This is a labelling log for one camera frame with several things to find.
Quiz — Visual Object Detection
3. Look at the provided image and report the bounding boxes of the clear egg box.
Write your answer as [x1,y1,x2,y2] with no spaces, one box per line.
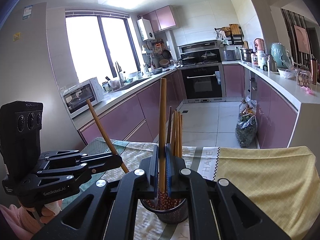
[296,69,313,87]

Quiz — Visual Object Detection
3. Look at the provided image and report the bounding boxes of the patchwork printed tablecloth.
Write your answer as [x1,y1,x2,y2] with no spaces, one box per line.
[60,137,320,240]

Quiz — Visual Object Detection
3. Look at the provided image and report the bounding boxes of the grey refrigerator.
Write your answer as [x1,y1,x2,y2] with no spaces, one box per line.
[0,1,60,110]

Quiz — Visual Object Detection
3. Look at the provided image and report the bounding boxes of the mint green appliance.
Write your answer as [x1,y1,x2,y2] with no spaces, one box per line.
[270,42,293,70]

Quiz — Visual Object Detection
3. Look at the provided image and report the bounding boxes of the pink electric kettle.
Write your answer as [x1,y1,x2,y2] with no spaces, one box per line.
[253,38,266,53]

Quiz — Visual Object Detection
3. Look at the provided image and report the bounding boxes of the pink wall cabinet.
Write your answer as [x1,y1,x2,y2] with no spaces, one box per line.
[142,6,177,33]

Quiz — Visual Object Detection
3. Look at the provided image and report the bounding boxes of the stainless steel stockpot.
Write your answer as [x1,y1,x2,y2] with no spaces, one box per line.
[239,48,253,63]

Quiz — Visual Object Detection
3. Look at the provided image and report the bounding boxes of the pink kitchen base cabinets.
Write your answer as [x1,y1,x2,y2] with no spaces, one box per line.
[78,68,185,146]
[222,61,320,150]

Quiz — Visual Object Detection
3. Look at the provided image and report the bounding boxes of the person's left forearm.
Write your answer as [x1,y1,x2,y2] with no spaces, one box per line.
[0,203,35,234]

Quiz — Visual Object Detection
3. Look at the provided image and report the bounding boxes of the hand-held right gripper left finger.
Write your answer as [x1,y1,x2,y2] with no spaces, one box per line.
[31,144,159,240]

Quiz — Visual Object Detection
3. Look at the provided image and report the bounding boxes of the white countertop oven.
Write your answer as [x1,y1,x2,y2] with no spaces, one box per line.
[62,77,104,120]

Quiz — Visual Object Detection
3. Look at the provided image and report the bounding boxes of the sink faucet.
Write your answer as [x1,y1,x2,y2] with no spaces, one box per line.
[114,60,125,87]

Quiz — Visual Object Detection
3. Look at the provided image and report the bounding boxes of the cooking oil bottle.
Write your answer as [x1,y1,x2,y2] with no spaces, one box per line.
[238,99,255,121]

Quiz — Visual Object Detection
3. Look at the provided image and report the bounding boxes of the brown tumbler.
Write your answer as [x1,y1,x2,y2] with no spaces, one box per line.
[309,56,320,86]

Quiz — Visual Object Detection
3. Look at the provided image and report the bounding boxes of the striped wall panel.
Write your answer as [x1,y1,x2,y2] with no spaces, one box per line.
[280,8,314,55]

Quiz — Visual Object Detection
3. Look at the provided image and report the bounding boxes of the wooden chopstick floral end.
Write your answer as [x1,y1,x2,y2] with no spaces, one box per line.
[86,99,130,174]
[157,78,167,210]

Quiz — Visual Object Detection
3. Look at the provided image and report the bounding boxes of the black integrated stove oven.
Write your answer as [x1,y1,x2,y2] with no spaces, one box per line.
[176,41,225,103]

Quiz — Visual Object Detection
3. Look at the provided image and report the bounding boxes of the person's left hand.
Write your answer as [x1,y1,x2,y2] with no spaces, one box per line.
[40,201,62,224]

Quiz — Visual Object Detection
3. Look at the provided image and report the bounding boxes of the pink framed wall picture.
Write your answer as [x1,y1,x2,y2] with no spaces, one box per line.
[293,24,311,55]

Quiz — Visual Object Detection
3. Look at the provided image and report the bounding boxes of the black mesh utensil holder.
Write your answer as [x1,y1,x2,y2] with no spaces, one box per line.
[139,197,188,225]

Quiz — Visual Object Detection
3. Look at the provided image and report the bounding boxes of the black wall rack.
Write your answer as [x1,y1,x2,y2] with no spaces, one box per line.
[214,24,244,46]

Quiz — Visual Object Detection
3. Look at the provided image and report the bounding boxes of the kitchen window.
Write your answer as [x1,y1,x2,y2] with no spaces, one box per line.
[65,14,140,87]

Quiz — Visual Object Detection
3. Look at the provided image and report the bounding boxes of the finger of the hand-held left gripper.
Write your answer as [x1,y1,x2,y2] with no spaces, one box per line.
[16,164,120,207]
[37,149,123,170]

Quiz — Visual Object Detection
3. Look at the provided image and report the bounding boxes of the bundle of bamboo chopsticks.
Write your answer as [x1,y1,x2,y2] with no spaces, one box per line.
[143,106,185,212]

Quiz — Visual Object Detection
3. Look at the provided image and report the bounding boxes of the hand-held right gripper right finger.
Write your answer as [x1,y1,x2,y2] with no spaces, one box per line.
[166,144,292,240]

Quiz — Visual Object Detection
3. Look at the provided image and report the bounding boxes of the white wall water heater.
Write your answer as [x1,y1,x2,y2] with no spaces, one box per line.
[136,18,155,41]

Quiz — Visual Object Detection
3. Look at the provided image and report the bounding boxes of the steel thermos bottle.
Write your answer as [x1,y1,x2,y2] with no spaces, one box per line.
[267,55,278,72]

